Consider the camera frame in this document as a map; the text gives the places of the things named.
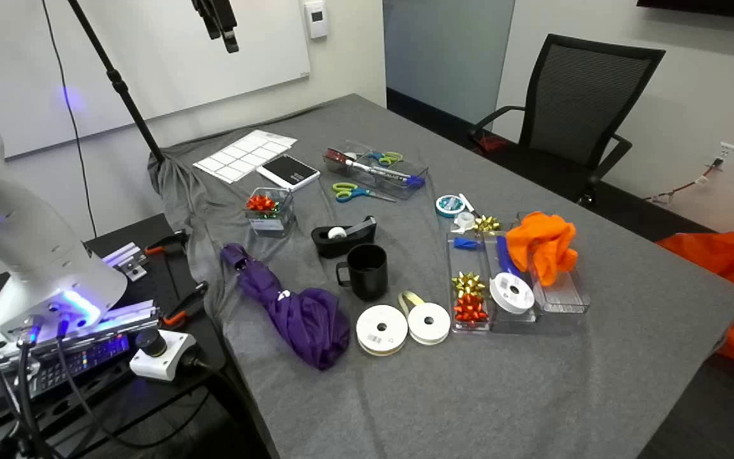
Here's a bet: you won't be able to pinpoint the gold gift bow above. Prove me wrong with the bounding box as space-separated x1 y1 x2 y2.
452 272 484 295
475 214 503 234

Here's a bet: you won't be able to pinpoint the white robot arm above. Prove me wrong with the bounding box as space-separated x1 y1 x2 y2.
0 137 128 342

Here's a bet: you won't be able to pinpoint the small clear storage container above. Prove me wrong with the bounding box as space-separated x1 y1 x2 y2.
245 186 292 232

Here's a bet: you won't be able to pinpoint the red bow in small container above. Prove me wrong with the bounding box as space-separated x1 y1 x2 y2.
248 194 277 214

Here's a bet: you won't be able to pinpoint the white ribbon spool with gold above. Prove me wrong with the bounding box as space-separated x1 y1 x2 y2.
399 291 452 346

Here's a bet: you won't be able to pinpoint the gold gift bow on table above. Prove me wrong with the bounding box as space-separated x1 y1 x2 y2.
475 214 503 234

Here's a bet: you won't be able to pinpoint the red gift bow in organizer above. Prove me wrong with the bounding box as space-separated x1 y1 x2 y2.
453 295 489 324

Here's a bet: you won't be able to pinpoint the black tape dispenser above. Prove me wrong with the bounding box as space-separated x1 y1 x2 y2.
310 216 377 256

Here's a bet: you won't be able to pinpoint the black mug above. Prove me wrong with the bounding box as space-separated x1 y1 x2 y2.
333 245 387 300

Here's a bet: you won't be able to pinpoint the green blue scissors on table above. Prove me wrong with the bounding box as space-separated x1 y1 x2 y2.
332 181 385 204

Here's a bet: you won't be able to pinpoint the long clear tray with tools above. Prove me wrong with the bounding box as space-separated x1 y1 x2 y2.
324 148 425 199

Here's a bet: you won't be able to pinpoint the grey table cloth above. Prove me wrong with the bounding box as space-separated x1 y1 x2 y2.
159 93 734 459

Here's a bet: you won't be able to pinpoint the green scissors in tray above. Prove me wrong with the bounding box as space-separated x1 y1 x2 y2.
366 149 406 166

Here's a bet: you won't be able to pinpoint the teal round tape tin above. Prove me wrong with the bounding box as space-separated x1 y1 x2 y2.
433 194 464 216

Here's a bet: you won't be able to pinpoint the small white tape dispenser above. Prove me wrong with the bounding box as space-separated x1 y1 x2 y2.
452 211 477 234

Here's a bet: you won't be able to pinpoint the blue item in organizer slot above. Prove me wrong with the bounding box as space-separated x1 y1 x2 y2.
452 236 481 250

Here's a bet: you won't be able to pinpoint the white ribbon spool left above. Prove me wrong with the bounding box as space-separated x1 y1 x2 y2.
357 302 407 356

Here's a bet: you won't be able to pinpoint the purple folded cloth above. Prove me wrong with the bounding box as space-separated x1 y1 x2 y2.
219 245 349 369

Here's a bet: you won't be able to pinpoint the clear three-slot organizer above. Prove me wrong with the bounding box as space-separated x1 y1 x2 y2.
445 234 589 333

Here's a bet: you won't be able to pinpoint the white label sticker sheet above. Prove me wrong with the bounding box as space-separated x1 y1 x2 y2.
196 129 292 184

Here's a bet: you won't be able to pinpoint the white ribbon spool in organizer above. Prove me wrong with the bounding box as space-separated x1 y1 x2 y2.
489 272 535 315

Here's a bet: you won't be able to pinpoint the orange cloth in organizer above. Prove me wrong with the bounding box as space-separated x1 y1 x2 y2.
504 211 579 286

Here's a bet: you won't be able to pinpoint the black mesh office chair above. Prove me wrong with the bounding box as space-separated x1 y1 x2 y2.
470 33 665 207

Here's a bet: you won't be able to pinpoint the black tripod pole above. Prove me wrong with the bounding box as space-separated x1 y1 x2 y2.
66 0 162 162

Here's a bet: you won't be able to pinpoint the blue handled tool in organizer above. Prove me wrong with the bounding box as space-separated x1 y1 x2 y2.
495 234 517 276

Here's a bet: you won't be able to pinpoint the white wall thermostat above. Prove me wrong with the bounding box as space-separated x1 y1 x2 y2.
304 0 328 40

